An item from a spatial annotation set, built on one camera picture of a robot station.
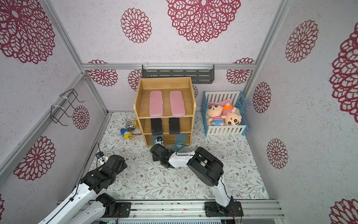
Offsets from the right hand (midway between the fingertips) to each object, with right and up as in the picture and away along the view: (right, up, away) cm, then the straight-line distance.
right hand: (159, 150), depth 96 cm
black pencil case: (+10, +17, -8) cm, 22 cm away
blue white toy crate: (+62, +38, +17) cm, 74 cm away
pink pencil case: (0, +30, -16) cm, 34 cm away
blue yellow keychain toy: (-24, +11, +4) cm, 27 cm away
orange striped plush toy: (+51, +25, +4) cm, 57 cm away
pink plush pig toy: (+39, +28, +5) cm, 49 cm away
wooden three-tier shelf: (+6, +28, -16) cm, 33 cm away
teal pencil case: (+14, +8, +2) cm, 16 cm away
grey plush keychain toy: (-23, +17, +8) cm, 30 cm away
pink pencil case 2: (+13, +29, -17) cm, 36 cm away
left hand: (-23, -5, -16) cm, 28 cm away
